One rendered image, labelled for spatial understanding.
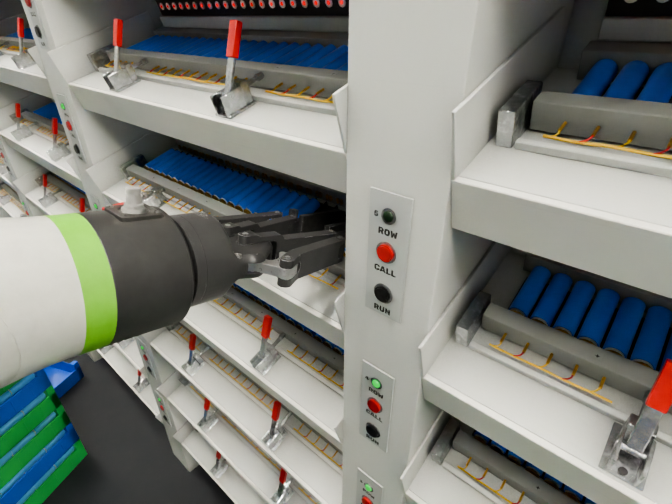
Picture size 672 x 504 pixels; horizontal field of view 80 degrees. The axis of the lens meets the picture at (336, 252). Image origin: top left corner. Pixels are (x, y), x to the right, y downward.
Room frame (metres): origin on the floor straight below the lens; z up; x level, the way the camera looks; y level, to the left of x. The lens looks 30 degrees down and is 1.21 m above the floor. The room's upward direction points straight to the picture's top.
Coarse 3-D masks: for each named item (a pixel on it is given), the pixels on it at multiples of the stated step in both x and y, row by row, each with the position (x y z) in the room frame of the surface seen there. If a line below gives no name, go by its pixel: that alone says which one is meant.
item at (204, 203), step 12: (132, 168) 0.74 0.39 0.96; (144, 180) 0.70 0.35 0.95; (156, 180) 0.68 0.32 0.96; (168, 180) 0.67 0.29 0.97; (168, 192) 0.65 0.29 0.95; (180, 192) 0.62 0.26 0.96; (192, 192) 0.61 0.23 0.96; (192, 204) 0.60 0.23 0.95; (204, 204) 0.57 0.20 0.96; (216, 204) 0.57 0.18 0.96; (336, 264) 0.40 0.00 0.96; (312, 276) 0.40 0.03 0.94; (336, 288) 0.38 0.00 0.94
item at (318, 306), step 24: (144, 144) 0.80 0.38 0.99; (168, 144) 0.84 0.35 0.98; (96, 168) 0.72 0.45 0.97; (120, 168) 0.74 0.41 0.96; (120, 192) 0.71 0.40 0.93; (264, 288) 0.42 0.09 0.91; (288, 288) 0.40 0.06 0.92; (312, 288) 0.40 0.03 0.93; (288, 312) 0.40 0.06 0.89; (312, 312) 0.36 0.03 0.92; (336, 312) 0.32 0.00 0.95; (336, 336) 0.34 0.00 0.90
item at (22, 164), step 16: (0, 0) 1.27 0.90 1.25; (16, 0) 1.30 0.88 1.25; (0, 16) 1.26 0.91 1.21; (0, 96) 1.21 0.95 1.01; (16, 96) 1.24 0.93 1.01; (16, 160) 1.19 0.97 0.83; (32, 160) 1.22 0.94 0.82; (16, 176) 1.18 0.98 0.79; (32, 208) 1.19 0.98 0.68; (96, 352) 1.20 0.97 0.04
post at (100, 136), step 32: (64, 0) 0.75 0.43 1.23; (96, 0) 0.79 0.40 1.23; (128, 0) 0.83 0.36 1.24; (32, 32) 0.78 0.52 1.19; (64, 32) 0.74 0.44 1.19; (64, 128) 0.78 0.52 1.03; (96, 128) 0.74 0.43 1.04; (128, 128) 0.78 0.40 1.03; (96, 160) 0.73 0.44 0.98; (96, 192) 0.74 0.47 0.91; (160, 384) 0.73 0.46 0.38
